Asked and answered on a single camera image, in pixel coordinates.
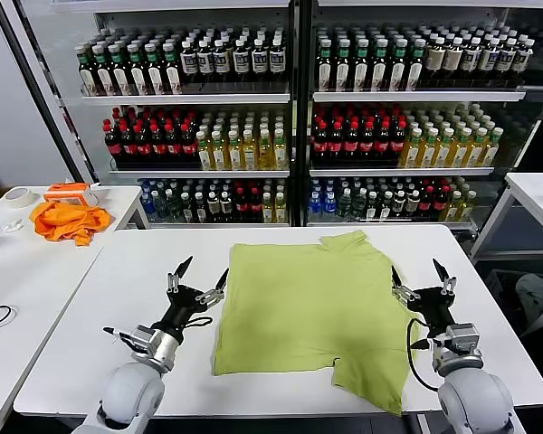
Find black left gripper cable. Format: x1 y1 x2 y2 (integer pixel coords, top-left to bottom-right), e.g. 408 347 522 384
180 316 214 338

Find beige-label dark drink bottle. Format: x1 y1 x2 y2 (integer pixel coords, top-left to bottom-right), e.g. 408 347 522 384
424 36 446 82
441 36 464 82

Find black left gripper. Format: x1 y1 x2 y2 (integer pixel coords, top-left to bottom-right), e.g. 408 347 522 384
156 255 231 339

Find orange cloth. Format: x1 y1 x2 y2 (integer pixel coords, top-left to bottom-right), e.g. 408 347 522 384
29 201 113 248

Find blue-label dark drink bottle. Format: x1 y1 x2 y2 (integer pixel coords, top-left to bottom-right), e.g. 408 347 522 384
196 39 215 84
494 38 518 81
179 39 199 85
477 37 500 81
460 36 482 81
251 38 270 82
212 39 231 83
232 38 251 83
268 37 287 82
510 39 536 81

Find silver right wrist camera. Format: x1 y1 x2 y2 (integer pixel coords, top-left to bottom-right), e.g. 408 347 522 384
443 322 481 355

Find beige masking tape roll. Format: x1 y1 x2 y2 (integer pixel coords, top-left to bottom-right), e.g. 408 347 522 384
3 187 41 210

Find white drinks shelf unit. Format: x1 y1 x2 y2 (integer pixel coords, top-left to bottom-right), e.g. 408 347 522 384
24 0 300 230
298 0 543 234

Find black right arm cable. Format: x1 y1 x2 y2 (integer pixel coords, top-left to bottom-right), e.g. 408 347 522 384
405 317 441 392

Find black slanted frame pole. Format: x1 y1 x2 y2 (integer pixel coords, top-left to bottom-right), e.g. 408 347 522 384
0 0 96 184

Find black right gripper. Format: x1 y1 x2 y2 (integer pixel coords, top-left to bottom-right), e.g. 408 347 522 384
390 258 459 339

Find grey bag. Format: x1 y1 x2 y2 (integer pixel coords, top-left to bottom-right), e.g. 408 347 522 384
514 272 543 329

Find orange and white box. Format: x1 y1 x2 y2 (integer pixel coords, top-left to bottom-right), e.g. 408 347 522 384
43 182 101 208

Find large white work table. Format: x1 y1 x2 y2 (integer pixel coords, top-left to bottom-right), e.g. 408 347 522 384
12 224 543 420

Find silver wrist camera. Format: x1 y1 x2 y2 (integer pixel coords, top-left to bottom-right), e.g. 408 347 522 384
443 322 481 355
117 323 160 362

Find green t-shirt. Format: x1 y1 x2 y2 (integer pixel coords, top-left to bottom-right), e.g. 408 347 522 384
212 229 421 417

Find green-cap dark tea bottle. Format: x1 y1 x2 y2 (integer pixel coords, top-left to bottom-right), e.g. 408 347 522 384
92 42 114 97
162 41 183 96
335 38 352 92
370 38 389 92
144 42 166 96
126 42 148 96
75 43 97 97
317 39 334 92
108 42 131 97
387 38 408 92
353 38 370 92
405 38 427 91

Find white side table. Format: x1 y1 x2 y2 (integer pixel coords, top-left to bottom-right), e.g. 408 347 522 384
468 172 543 263
0 239 104 434
0 184 151 254

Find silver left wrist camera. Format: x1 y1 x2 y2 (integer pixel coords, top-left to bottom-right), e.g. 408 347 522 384
117 323 160 362

